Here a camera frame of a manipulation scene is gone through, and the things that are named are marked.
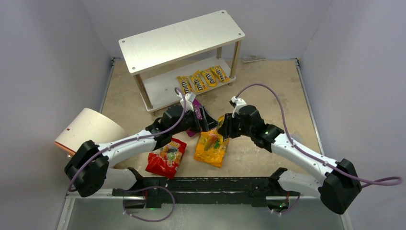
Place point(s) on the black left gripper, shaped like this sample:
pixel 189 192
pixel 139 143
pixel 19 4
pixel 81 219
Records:
pixel 199 119

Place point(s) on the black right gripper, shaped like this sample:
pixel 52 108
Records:
pixel 228 123

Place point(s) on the yellow M&M candy bag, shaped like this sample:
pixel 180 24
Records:
pixel 209 77

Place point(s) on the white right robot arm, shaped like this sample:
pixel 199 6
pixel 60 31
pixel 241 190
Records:
pixel 331 181

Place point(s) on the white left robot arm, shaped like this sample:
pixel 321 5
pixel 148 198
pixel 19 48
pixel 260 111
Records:
pixel 90 168

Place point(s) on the purple gummy candy bag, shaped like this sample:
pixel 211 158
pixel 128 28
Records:
pixel 197 105

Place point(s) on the orange gummy candy bag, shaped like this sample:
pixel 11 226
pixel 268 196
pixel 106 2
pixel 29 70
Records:
pixel 211 148

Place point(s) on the red gummy candy bag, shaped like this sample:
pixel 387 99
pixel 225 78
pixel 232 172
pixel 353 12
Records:
pixel 166 160

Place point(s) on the white two-tier shelf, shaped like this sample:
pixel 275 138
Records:
pixel 159 47

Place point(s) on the white cylindrical lamp shade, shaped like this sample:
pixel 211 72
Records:
pixel 89 125

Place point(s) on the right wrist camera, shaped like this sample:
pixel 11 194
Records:
pixel 237 104

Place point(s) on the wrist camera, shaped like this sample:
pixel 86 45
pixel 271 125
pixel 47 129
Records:
pixel 237 104
pixel 186 100

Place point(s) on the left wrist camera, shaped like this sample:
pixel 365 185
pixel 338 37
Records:
pixel 186 100

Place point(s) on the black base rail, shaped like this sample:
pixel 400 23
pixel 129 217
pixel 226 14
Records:
pixel 254 191

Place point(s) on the grey bracket at wall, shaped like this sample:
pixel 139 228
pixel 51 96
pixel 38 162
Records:
pixel 254 59

